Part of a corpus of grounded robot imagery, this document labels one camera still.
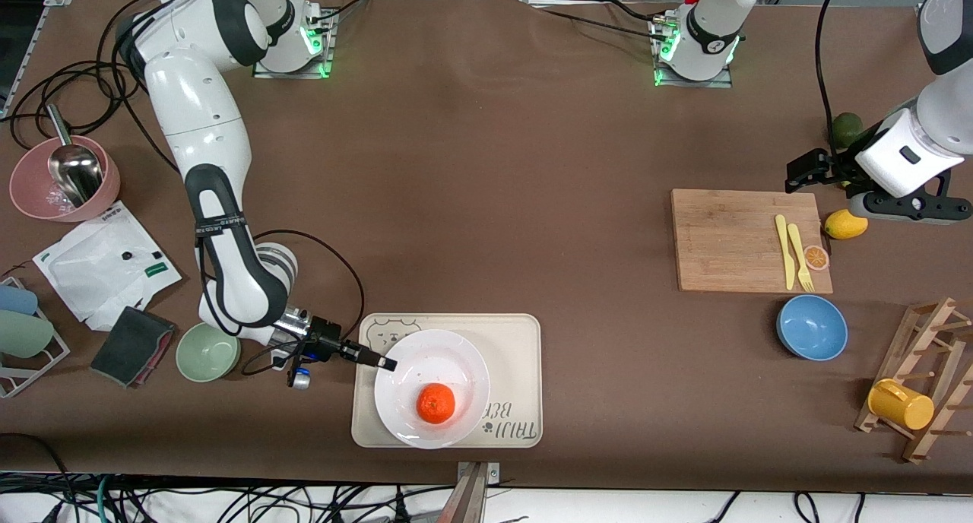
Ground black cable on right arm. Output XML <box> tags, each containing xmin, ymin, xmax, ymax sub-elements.
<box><xmin>242</xmin><ymin>229</ymin><xmax>366</xmax><ymax>377</ymax></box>

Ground yellow cup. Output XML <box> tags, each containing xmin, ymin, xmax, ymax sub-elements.
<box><xmin>867</xmin><ymin>379</ymin><xmax>935</xmax><ymax>431</ymax></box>

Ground green avocado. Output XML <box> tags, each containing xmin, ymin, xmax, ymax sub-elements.
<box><xmin>831</xmin><ymin>113</ymin><xmax>866</xmax><ymax>148</ymax></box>

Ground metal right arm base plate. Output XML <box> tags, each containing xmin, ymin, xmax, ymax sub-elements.
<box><xmin>252</xmin><ymin>10</ymin><xmax>334</xmax><ymax>80</ymax></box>

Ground pink bowl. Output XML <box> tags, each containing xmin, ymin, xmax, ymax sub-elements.
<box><xmin>9</xmin><ymin>135</ymin><xmax>121</xmax><ymax>223</ymax></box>

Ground tangled black floor cables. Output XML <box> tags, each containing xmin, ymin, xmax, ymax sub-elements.
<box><xmin>0</xmin><ymin>432</ymin><xmax>973</xmax><ymax>523</ymax></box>

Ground yellow plastic fork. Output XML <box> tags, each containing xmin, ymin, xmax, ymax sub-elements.
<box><xmin>787</xmin><ymin>223</ymin><xmax>816</xmax><ymax>293</ymax></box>

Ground yellow lemon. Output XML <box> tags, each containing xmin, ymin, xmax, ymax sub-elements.
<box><xmin>824</xmin><ymin>209</ymin><xmax>869</xmax><ymax>240</ymax></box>

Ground beige bear print tray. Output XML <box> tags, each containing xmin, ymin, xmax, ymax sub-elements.
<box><xmin>351</xmin><ymin>313</ymin><xmax>544</xmax><ymax>449</ymax></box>

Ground wooden cup rack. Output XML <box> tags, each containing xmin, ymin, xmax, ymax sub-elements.
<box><xmin>854</xmin><ymin>297</ymin><xmax>973</xmax><ymax>464</ymax></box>

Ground dark grey folded cloth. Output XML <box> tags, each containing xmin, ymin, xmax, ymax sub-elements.
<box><xmin>90</xmin><ymin>306</ymin><xmax>177</xmax><ymax>389</ymax></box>

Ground black right base cable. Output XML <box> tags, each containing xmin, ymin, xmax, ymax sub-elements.
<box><xmin>304</xmin><ymin>0</ymin><xmax>375</xmax><ymax>24</ymax></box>

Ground blue bowl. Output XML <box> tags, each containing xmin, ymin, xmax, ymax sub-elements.
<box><xmin>776</xmin><ymin>294</ymin><xmax>849</xmax><ymax>362</ymax></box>

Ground pale green bowl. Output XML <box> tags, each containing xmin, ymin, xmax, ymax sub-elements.
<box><xmin>176</xmin><ymin>321</ymin><xmax>242</xmax><ymax>383</ymax></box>

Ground orange mandarin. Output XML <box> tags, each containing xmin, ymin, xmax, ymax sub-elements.
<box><xmin>417</xmin><ymin>383</ymin><xmax>457</xmax><ymax>425</ymax></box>

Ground white wire rack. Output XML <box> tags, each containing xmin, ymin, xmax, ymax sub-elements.
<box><xmin>0</xmin><ymin>276</ymin><xmax>71</xmax><ymax>398</ymax></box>

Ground metal scoop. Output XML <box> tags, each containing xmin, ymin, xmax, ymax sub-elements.
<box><xmin>46</xmin><ymin>103</ymin><xmax>105</xmax><ymax>208</ymax></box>

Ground wooden cutting board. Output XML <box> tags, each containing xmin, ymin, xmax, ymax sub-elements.
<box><xmin>670</xmin><ymin>189</ymin><xmax>834</xmax><ymax>294</ymax></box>

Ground pale green cup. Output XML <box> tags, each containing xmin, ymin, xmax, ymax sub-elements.
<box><xmin>0</xmin><ymin>310</ymin><xmax>55</xmax><ymax>359</ymax></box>

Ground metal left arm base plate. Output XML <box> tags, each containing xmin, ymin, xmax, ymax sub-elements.
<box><xmin>652</xmin><ymin>17</ymin><xmax>735</xmax><ymax>89</ymax></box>

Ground light blue cup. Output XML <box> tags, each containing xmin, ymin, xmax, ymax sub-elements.
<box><xmin>0</xmin><ymin>284</ymin><xmax>39</xmax><ymax>317</ymax></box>

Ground black left base cable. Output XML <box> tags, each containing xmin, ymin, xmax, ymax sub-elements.
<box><xmin>532</xmin><ymin>5</ymin><xmax>673</xmax><ymax>45</ymax></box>

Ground black base cable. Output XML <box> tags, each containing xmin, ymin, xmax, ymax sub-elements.
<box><xmin>532</xmin><ymin>5</ymin><xmax>673</xmax><ymax>45</ymax></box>
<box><xmin>304</xmin><ymin>0</ymin><xmax>375</xmax><ymax>24</ymax></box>

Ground yellow plastic knife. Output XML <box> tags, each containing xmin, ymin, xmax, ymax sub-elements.
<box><xmin>775</xmin><ymin>214</ymin><xmax>796</xmax><ymax>290</ymax></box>

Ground white round plate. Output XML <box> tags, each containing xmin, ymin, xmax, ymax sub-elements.
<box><xmin>374</xmin><ymin>329</ymin><xmax>491</xmax><ymax>451</ymax></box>

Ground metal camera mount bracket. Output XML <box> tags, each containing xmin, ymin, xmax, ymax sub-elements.
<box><xmin>437</xmin><ymin>461</ymin><xmax>502</xmax><ymax>523</ymax></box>

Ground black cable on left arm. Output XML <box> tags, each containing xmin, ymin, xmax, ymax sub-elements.
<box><xmin>815</xmin><ymin>0</ymin><xmax>854</xmax><ymax>166</ymax></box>

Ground white plastic bag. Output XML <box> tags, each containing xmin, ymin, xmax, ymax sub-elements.
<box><xmin>33</xmin><ymin>201</ymin><xmax>183</xmax><ymax>332</ymax></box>

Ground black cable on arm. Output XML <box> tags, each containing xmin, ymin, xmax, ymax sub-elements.
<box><xmin>815</xmin><ymin>0</ymin><xmax>854</xmax><ymax>166</ymax></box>
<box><xmin>242</xmin><ymin>229</ymin><xmax>366</xmax><ymax>377</ymax></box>

